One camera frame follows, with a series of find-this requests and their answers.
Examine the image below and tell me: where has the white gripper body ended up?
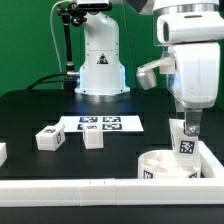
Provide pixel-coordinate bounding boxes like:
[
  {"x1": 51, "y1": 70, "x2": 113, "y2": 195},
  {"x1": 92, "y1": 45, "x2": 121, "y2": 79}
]
[{"x1": 167, "y1": 42, "x2": 220, "y2": 108}]

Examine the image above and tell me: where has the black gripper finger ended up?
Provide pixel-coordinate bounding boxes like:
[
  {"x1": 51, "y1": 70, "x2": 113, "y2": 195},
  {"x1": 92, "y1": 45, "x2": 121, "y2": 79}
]
[{"x1": 185, "y1": 108, "x2": 202, "y2": 136}]

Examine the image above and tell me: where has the white round stool seat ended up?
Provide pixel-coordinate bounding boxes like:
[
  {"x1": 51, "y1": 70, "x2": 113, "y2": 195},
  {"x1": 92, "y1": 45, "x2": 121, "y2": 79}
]
[{"x1": 138, "y1": 150, "x2": 201, "y2": 179}]

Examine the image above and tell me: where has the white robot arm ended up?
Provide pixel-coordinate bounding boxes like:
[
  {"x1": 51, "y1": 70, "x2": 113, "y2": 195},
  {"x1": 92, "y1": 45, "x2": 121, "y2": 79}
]
[{"x1": 77, "y1": 0, "x2": 224, "y2": 136}]

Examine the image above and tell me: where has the white U-shaped obstacle fence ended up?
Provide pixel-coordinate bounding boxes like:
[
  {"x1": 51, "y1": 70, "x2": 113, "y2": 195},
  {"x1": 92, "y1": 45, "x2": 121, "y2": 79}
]
[{"x1": 0, "y1": 143, "x2": 224, "y2": 207}]

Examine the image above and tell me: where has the white sheet with tags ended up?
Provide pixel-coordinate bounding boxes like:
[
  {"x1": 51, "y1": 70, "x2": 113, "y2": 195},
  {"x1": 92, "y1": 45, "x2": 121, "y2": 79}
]
[{"x1": 59, "y1": 115, "x2": 144, "y2": 132}]

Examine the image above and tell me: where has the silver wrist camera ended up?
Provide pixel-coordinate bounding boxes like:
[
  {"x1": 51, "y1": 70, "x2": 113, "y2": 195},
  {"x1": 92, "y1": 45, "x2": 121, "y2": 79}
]
[{"x1": 136, "y1": 57, "x2": 175, "y2": 90}]

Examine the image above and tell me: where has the black camera stand pole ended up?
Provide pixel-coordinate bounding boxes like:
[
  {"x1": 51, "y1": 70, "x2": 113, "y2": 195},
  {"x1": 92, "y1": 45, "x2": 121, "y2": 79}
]
[{"x1": 57, "y1": 3, "x2": 87, "y2": 95}]

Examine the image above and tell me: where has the black cable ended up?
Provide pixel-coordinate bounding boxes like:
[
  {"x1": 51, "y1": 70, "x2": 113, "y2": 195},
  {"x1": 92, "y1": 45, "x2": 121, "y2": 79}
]
[{"x1": 26, "y1": 72, "x2": 79, "y2": 91}]

